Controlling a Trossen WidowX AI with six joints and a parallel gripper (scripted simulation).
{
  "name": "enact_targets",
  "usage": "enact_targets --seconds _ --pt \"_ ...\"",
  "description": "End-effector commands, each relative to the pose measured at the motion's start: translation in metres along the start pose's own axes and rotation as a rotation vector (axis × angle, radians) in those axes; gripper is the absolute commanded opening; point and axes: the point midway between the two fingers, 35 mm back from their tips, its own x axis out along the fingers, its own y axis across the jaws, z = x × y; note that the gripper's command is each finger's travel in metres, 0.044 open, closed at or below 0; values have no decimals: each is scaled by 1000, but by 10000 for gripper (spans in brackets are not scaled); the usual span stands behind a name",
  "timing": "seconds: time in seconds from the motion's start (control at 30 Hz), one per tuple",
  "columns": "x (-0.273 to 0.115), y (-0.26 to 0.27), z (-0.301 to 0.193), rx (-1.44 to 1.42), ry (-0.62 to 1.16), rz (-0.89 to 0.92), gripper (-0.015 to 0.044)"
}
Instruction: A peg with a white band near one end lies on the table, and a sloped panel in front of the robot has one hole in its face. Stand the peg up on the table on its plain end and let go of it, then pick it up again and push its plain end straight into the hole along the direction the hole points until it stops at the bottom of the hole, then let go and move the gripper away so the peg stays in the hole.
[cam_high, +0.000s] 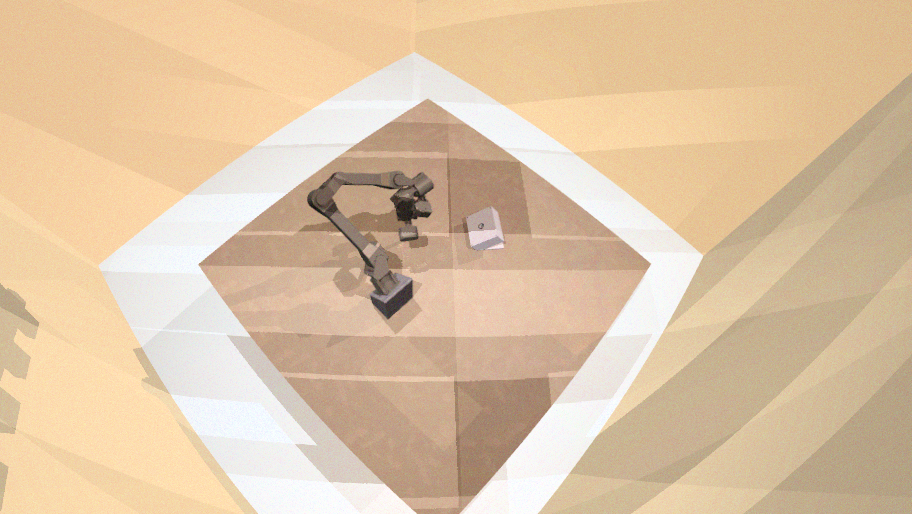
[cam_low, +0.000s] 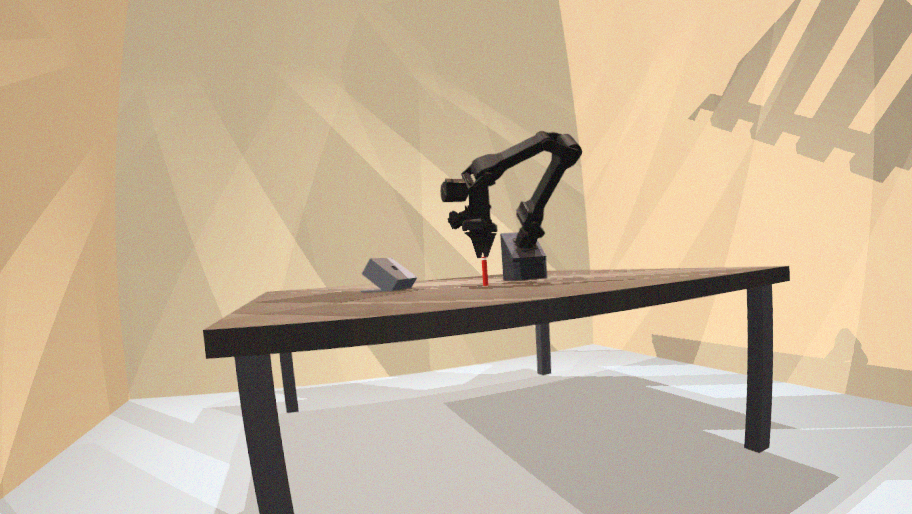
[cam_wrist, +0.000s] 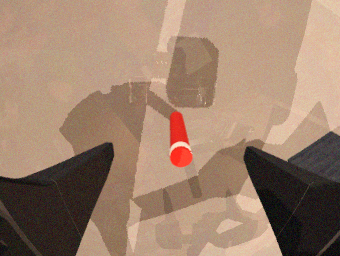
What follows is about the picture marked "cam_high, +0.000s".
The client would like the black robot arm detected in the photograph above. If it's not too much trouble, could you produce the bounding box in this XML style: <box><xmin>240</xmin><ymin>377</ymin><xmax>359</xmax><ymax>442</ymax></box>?
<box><xmin>307</xmin><ymin>171</ymin><xmax>434</xmax><ymax>295</ymax></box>

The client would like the light grey flat panel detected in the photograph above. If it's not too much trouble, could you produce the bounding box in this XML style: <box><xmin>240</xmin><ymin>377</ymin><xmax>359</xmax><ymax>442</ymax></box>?
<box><xmin>466</xmin><ymin>206</ymin><xmax>504</xmax><ymax>250</ymax></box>

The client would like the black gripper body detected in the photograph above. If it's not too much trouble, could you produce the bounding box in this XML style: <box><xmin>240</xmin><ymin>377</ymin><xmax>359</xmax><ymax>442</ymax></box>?
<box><xmin>396</xmin><ymin>206</ymin><xmax>418</xmax><ymax>242</ymax></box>

